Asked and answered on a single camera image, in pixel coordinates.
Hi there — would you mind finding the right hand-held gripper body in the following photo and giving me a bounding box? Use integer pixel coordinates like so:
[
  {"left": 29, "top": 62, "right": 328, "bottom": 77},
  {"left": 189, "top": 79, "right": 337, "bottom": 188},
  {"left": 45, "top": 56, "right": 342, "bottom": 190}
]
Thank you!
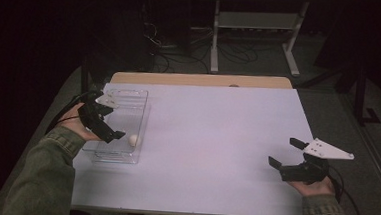
[{"left": 278, "top": 135, "right": 357, "bottom": 189}]

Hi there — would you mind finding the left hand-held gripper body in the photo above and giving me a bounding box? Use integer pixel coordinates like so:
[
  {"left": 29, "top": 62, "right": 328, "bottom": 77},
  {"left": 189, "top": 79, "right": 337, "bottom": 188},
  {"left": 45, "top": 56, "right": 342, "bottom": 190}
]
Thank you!
[{"left": 75, "top": 91, "right": 120, "bottom": 145}]

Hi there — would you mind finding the white egg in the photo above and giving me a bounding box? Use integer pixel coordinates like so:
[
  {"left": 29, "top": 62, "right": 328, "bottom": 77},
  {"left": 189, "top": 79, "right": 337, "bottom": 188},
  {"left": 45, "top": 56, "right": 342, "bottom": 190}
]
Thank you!
[{"left": 128, "top": 134, "right": 140, "bottom": 148}]

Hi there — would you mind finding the clear plastic container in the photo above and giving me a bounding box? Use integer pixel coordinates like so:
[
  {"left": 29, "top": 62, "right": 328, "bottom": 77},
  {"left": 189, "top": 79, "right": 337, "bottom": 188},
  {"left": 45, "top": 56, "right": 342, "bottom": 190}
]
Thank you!
[{"left": 81, "top": 86, "right": 152, "bottom": 166}]

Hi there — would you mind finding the person's right hand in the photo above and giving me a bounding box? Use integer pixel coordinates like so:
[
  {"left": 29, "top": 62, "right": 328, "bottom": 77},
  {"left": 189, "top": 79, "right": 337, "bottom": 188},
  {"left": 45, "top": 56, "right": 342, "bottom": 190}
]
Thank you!
[{"left": 286, "top": 175, "right": 337, "bottom": 200}]

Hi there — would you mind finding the person's left hand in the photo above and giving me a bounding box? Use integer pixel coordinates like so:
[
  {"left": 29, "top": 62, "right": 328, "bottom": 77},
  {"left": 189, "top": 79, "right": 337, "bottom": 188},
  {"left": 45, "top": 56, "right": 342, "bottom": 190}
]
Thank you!
[{"left": 57, "top": 101, "right": 105, "bottom": 143}]

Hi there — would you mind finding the white table board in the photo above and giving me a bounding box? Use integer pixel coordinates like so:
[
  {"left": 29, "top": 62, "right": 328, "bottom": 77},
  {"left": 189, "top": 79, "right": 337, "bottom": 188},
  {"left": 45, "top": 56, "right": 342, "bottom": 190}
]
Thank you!
[{"left": 70, "top": 75, "right": 318, "bottom": 215}]

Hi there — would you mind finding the wooden table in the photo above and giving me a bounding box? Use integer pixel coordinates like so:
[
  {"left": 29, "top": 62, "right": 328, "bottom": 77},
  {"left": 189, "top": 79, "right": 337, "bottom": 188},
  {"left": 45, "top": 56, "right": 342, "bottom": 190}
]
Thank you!
[{"left": 109, "top": 66, "right": 294, "bottom": 95}]

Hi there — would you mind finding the left hand-held gripper black cable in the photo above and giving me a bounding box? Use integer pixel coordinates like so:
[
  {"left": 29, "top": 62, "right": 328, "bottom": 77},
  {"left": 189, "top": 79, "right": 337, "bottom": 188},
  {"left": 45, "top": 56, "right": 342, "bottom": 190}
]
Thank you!
[{"left": 45, "top": 88, "right": 95, "bottom": 139}]

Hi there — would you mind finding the hand-held gripper black cable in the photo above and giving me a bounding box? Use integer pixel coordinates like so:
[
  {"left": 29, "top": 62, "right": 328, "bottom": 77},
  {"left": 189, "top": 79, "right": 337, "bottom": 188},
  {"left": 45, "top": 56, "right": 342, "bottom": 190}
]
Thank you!
[
  {"left": 324, "top": 166, "right": 367, "bottom": 215},
  {"left": 45, "top": 88, "right": 95, "bottom": 139}
]

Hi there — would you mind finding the right hand-held gripper black cable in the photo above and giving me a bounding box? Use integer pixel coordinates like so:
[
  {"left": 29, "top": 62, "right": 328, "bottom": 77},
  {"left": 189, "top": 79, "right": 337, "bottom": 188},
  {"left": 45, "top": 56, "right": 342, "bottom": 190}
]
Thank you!
[{"left": 324, "top": 166, "right": 367, "bottom": 215}]

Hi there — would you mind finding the metal floor rail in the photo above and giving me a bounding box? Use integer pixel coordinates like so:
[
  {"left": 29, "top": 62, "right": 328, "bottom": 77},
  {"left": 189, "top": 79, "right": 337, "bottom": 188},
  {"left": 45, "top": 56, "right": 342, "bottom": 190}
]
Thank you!
[{"left": 337, "top": 95, "right": 381, "bottom": 202}]

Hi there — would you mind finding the tangle of black floor cables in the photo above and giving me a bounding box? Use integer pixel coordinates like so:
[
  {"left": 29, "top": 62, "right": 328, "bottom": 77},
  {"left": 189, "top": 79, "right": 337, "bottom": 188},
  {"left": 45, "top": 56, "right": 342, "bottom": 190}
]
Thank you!
[{"left": 140, "top": 20, "right": 261, "bottom": 80}]

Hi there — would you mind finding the white frame desk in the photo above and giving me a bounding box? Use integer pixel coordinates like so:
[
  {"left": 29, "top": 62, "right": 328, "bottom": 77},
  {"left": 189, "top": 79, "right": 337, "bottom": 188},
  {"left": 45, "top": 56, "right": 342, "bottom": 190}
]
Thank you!
[{"left": 196, "top": 0, "right": 311, "bottom": 79}]

